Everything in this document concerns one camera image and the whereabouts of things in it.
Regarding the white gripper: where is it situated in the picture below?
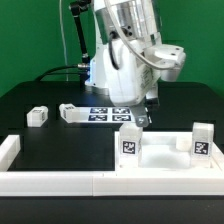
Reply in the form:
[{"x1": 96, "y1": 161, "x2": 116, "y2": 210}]
[{"x1": 106, "y1": 36, "x2": 186, "y2": 127}]

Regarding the white square table top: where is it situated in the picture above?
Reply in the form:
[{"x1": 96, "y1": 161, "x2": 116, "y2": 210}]
[{"x1": 115, "y1": 132, "x2": 224, "y2": 172}]

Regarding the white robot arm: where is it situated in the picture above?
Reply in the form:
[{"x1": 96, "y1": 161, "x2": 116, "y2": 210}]
[{"x1": 85, "y1": 0, "x2": 186, "y2": 127}]

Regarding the AprilTag marker sheet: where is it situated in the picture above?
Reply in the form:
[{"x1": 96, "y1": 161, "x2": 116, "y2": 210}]
[{"x1": 79, "y1": 107, "x2": 134, "y2": 123}]

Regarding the white U-shaped obstacle fence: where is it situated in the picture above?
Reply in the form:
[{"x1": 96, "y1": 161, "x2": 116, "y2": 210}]
[{"x1": 0, "y1": 135, "x2": 224, "y2": 196}]

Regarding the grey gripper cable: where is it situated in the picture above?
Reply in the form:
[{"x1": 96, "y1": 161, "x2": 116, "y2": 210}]
[{"x1": 103, "y1": 0, "x2": 183, "y2": 72}]

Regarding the black cable bundle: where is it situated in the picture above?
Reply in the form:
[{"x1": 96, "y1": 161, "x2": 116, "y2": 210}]
[{"x1": 34, "y1": 63, "x2": 92, "y2": 83}]

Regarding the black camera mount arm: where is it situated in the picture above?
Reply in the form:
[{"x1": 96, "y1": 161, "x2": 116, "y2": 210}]
[{"x1": 68, "y1": 0, "x2": 93, "y2": 64}]

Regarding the white hanging cable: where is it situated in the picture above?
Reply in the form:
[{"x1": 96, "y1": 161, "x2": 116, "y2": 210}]
[{"x1": 58, "y1": 0, "x2": 70, "y2": 82}]

